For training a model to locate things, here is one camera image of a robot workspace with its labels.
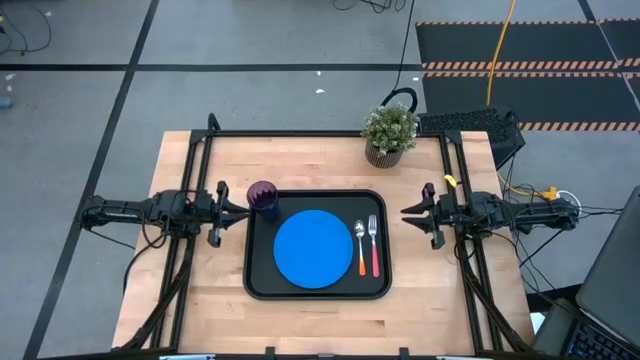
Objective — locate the purple faceted cup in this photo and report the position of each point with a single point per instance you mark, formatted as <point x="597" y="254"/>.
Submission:
<point x="262" y="197"/>

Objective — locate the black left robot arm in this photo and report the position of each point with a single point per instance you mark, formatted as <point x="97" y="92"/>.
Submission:
<point x="150" y="207"/>

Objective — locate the blue floor object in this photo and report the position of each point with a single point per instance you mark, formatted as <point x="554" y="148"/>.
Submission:
<point x="5" y="102"/>

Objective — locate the black metal table frame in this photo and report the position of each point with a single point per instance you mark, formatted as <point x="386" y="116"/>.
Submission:
<point x="300" y="133"/>

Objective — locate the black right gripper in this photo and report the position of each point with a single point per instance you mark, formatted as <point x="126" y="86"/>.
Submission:
<point x="450" y="212"/>

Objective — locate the yellow tag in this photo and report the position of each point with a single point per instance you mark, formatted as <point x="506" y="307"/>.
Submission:
<point x="450" y="180"/>

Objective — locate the black perforated computer case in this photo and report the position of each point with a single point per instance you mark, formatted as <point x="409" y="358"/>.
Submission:
<point x="465" y="122"/>

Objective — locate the potted plant in ribbed pot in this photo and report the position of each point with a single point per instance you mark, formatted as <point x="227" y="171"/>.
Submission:
<point x="390" y="132"/>

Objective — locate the blue round plate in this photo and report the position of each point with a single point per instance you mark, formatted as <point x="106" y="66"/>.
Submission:
<point x="312" y="250"/>

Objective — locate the dark grey laptop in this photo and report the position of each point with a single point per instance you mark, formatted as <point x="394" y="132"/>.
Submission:
<point x="610" y="280"/>

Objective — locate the black plastic tray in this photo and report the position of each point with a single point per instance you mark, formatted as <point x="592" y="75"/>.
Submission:
<point x="260" y="280"/>

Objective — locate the black mat with hazard stripes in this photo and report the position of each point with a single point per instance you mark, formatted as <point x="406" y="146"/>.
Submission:
<point x="525" y="45"/>

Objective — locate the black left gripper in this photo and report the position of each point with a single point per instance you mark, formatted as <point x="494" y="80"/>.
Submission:
<point x="205" y="212"/>

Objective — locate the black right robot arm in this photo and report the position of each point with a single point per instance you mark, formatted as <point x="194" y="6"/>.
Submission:
<point x="525" y="212"/>

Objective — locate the yellow power plug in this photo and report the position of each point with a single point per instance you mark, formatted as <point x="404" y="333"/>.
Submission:
<point x="551" y="192"/>

